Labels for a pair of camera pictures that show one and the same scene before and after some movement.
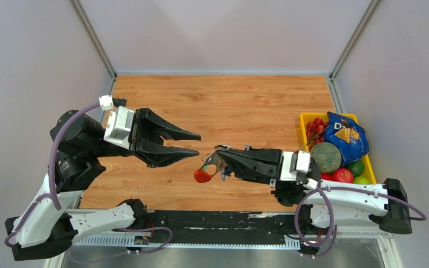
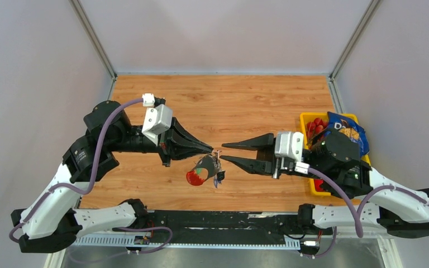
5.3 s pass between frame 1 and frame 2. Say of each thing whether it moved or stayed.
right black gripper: moved
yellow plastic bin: stayed
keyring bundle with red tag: moved
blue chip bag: stayed
